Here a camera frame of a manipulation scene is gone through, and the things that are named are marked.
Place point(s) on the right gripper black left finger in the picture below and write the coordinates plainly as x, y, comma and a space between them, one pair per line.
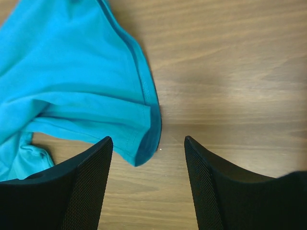
68, 196

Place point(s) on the teal t-shirt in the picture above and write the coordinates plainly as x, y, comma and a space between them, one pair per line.
69, 70

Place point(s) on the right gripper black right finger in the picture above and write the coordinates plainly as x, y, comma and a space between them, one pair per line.
228, 197

